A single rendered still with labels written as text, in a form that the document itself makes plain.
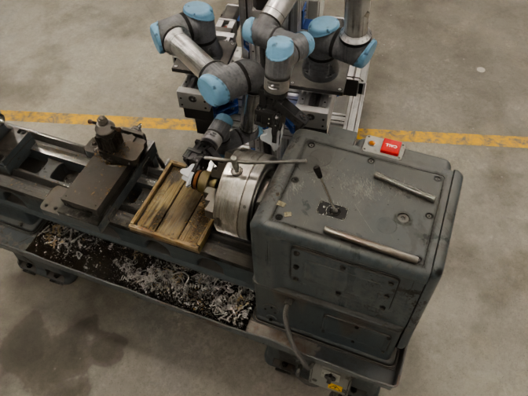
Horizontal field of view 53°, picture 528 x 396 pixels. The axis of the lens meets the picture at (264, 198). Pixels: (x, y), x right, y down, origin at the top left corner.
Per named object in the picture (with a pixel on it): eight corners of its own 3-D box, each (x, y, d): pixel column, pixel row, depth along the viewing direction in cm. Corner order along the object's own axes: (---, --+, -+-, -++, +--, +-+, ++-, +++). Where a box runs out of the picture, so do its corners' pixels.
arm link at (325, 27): (316, 38, 213) (318, 8, 202) (346, 49, 208) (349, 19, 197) (300, 53, 207) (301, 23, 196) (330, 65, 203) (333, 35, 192)
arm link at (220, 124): (235, 129, 215) (233, 114, 208) (224, 148, 209) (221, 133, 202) (218, 124, 217) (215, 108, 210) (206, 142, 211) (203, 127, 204)
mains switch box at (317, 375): (353, 390, 253) (378, 318, 187) (342, 425, 243) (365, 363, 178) (286, 364, 261) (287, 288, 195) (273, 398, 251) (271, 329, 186)
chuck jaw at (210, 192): (235, 192, 186) (221, 218, 179) (236, 202, 190) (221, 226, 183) (207, 185, 189) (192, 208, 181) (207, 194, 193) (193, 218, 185)
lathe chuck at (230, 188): (273, 181, 209) (265, 136, 181) (243, 251, 196) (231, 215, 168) (251, 174, 211) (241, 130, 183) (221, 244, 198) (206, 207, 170)
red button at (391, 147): (401, 145, 179) (402, 141, 177) (397, 158, 175) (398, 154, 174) (383, 141, 180) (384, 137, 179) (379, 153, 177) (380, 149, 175)
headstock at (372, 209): (439, 226, 204) (468, 160, 173) (414, 337, 178) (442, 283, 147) (294, 185, 218) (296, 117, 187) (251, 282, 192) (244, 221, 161)
